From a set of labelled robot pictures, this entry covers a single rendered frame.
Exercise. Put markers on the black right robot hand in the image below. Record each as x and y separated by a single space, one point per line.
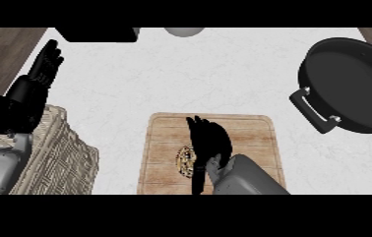
209 142

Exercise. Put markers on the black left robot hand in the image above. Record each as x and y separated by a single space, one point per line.
29 90

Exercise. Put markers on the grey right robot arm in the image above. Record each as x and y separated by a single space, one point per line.
245 177

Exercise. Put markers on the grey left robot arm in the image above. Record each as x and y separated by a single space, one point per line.
11 159

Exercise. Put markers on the brown cupcake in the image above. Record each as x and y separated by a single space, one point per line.
185 160

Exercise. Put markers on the wooden cutting board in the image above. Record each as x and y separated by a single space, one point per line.
165 149

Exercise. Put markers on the black pot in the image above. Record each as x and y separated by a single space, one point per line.
339 83

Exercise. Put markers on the pale wicker basket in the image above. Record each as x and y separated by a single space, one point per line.
59 155

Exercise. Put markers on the black appliance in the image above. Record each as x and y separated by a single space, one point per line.
100 34

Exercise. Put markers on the grey round object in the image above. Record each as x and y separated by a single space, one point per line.
184 31

